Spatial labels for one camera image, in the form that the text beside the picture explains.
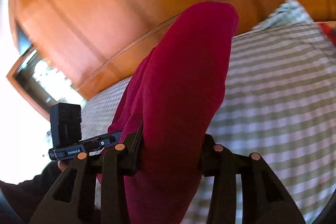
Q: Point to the green checkered pillow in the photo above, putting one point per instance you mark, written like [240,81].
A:
[289,13]

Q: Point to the person's left hand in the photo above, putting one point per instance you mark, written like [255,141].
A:
[62,165]

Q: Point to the colourful plaid pillow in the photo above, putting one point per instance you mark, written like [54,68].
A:
[329,29]

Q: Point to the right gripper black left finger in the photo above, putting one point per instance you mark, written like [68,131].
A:
[92,188]

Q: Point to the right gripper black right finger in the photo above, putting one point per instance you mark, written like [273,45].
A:
[265,199]

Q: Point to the red garment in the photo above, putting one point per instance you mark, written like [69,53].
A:
[173,96]

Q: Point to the green white checkered bedsheet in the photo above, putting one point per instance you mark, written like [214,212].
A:
[280,103]

